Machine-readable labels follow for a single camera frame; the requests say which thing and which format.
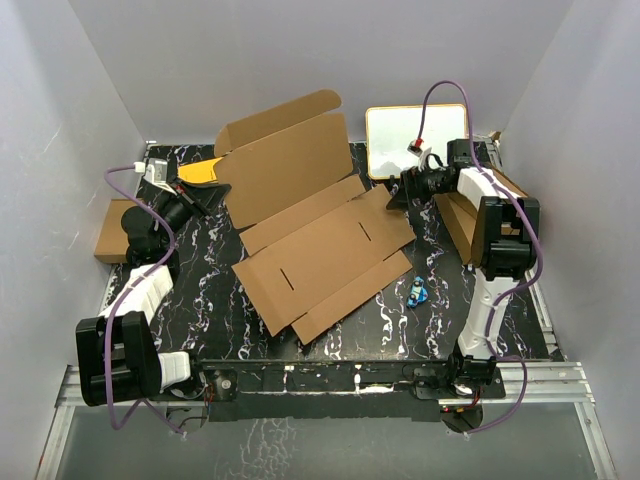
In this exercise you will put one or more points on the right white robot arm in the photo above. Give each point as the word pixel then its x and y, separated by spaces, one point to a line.
pixel 472 364

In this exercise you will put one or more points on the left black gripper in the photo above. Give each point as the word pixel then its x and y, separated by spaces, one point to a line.
pixel 207 196

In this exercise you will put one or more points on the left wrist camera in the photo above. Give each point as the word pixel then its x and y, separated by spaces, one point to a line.
pixel 154 172

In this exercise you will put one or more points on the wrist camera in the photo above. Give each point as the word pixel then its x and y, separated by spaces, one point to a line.
pixel 154 172
pixel 417 148

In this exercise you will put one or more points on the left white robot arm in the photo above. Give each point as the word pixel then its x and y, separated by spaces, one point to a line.
pixel 116 351

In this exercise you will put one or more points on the yellow pad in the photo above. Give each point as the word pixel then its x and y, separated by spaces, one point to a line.
pixel 199 173

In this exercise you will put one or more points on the cardboard box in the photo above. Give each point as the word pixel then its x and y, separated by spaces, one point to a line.
pixel 112 242
pixel 492 226
pixel 319 243

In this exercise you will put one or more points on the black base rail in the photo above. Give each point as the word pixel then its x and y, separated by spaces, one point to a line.
pixel 423 391

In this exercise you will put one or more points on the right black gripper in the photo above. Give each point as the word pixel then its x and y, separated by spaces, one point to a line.
pixel 413 185

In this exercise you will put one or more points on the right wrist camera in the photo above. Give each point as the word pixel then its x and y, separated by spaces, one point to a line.
pixel 417 148

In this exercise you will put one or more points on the blue toy car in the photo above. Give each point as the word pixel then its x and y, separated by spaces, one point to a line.
pixel 417 294

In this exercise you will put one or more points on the white board yellow frame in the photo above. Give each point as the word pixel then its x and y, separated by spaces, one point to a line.
pixel 397 136

